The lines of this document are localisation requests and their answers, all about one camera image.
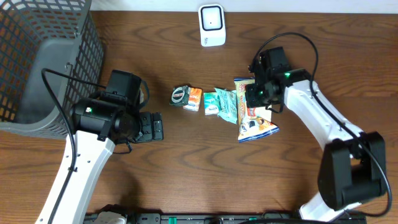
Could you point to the orange small snack packet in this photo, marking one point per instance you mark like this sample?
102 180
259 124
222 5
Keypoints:
194 100

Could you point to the teal small snack packet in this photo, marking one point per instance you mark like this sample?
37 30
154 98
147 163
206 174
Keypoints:
211 103

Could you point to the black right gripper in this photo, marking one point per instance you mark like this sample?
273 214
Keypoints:
250 100

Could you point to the dark green round-logo packet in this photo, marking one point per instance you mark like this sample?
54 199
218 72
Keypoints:
180 96

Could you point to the large beige snack bag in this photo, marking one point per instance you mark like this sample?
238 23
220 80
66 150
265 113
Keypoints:
254 123

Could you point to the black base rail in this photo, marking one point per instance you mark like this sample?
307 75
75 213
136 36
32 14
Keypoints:
148 218

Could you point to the light green snack packet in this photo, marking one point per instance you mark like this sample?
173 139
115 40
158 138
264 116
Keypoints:
228 105

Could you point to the dark grey mesh plastic basket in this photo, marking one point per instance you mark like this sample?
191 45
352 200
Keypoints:
37 34

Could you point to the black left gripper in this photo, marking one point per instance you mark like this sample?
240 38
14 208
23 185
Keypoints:
152 126

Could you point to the white barcode scanner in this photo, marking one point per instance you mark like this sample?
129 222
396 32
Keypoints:
212 25

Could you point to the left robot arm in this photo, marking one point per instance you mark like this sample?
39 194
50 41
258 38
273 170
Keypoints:
96 125

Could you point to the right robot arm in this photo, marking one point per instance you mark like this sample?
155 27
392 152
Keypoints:
353 167

